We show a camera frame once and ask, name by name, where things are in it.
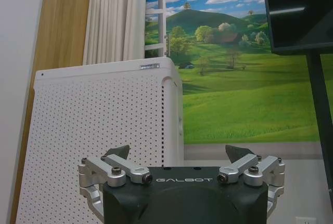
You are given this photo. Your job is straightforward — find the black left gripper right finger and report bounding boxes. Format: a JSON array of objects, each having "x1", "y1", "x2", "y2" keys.
[{"x1": 217, "y1": 144, "x2": 286, "y2": 216}]

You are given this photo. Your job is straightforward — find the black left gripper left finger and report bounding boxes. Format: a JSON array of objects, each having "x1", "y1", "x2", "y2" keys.
[{"x1": 78, "y1": 144, "x2": 152, "y2": 219}]

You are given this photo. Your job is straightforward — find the white perforated air purifier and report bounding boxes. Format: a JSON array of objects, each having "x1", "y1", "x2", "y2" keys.
[{"x1": 16, "y1": 57, "x2": 184, "y2": 224}]

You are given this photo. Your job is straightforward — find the black television stand pole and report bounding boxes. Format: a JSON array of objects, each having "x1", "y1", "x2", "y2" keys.
[{"x1": 305, "y1": 52, "x2": 333, "y2": 209}]

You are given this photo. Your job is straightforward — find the green hills landscape mural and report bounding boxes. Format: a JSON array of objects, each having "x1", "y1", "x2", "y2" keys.
[{"x1": 144, "y1": 0, "x2": 326, "y2": 146}]

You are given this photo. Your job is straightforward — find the beige pleated curtain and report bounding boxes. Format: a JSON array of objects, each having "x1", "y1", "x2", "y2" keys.
[{"x1": 82, "y1": 0, "x2": 148, "y2": 65}]

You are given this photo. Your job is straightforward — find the black television screen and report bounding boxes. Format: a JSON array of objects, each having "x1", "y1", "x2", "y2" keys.
[{"x1": 261, "y1": 0, "x2": 333, "y2": 56}]

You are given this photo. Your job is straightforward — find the wooden wall panel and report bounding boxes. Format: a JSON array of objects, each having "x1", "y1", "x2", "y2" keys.
[{"x1": 9, "y1": 0, "x2": 91, "y2": 224}]

